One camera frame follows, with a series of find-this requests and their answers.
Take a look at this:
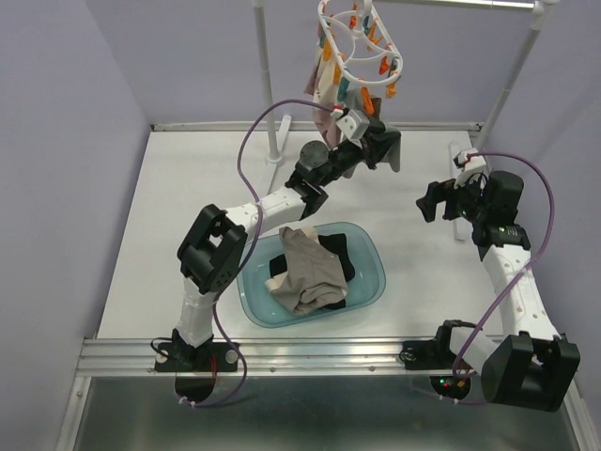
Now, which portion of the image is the dark grey underwear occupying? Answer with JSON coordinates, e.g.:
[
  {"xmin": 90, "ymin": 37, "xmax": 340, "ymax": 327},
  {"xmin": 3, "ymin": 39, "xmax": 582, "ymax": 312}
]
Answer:
[{"xmin": 346, "ymin": 89, "xmax": 401, "ymax": 173}]

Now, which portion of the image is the black underwear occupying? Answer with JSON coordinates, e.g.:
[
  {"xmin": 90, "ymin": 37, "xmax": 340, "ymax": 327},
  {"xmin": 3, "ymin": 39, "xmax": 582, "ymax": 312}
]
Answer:
[{"xmin": 269, "ymin": 233, "xmax": 354, "ymax": 311}]

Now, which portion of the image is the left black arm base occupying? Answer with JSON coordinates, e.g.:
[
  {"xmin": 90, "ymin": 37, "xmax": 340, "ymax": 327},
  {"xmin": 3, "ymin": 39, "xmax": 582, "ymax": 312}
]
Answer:
[{"xmin": 150, "ymin": 337, "xmax": 239, "ymax": 407}]

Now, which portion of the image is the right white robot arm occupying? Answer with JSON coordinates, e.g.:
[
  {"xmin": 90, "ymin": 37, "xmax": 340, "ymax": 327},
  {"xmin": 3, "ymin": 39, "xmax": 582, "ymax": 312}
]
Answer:
[{"xmin": 416, "ymin": 171, "xmax": 580, "ymax": 412}]

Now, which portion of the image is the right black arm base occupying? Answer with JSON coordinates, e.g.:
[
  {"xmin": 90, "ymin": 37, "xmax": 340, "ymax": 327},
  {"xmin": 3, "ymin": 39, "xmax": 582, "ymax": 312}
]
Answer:
[{"xmin": 398, "ymin": 338, "xmax": 484, "ymax": 405}]

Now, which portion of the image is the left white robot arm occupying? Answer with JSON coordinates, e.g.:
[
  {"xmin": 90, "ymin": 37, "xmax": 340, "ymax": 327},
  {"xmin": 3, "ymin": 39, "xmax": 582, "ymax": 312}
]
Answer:
[{"xmin": 173, "ymin": 125, "xmax": 401, "ymax": 349}]

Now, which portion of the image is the pink underwear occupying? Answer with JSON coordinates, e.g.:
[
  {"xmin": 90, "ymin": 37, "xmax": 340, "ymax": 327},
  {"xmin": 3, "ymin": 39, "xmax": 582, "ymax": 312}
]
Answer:
[{"xmin": 304, "ymin": 45, "xmax": 341, "ymax": 148}]

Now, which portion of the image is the white clip hanger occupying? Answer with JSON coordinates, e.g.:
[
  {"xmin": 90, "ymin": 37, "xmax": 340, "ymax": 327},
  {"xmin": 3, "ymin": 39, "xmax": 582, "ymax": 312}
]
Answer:
[{"xmin": 317, "ymin": 1, "xmax": 404, "ymax": 113}]

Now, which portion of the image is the white drying rack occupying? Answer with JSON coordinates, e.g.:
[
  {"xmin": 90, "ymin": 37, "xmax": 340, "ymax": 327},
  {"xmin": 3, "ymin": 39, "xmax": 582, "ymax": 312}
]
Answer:
[{"xmin": 253, "ymin": 1, "xmax": 557, "ymax": 236}]

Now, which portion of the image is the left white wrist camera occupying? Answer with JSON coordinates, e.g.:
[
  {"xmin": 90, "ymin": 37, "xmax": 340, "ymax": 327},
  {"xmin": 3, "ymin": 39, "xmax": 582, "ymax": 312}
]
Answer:
[{"xmin": 331, "ymin": 105, "xmax": 370, "ymax": 145}]

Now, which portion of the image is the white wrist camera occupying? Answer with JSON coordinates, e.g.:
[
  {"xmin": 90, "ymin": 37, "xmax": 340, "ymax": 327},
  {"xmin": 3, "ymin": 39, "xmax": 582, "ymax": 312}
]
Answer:
[
  {"xmin": 331, "ymin": 105, "xmax": 370, "ymax": 145},
  {"xmin": 453, "ymin": 148, "xmax": 487, "ymax": 189}
]

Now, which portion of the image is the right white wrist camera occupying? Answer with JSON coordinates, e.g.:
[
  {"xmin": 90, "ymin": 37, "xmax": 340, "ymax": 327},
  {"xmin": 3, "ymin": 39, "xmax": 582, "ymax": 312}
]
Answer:
[{"xmin": 453, "ymin": 148, "xmax": 487, "ymax": 189}]

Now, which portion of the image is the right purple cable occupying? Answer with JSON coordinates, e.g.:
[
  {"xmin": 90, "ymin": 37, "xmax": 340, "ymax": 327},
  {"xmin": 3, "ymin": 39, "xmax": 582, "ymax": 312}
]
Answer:
[{"xmin": 408, "ymin": 152, "xmax": 558, "ymax": 406}]

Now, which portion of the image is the purple cable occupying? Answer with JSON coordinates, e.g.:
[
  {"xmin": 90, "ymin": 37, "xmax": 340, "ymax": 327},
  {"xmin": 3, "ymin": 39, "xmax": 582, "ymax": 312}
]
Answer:
[
  {"xmin": 408, "ymin": 152, "xmax": 558, "ymax": 406},
  {"xmin": 180, "ymin": 99, "xmax": 339, "ymax": 409}
]

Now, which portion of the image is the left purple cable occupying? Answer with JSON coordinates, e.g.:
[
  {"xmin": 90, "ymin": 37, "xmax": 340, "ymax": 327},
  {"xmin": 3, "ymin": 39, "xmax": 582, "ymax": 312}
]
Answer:
[{"xmin": 180, "ymin": 99, "xmax": 339, "ymax": 409}]

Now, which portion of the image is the aluminium mounting rail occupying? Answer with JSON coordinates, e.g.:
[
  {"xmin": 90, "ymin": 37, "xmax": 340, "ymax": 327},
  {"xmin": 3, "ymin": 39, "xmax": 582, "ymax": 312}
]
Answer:
[{"xmin": 75, "ymin": 337, "xmax": 450, "ymax": 378}]

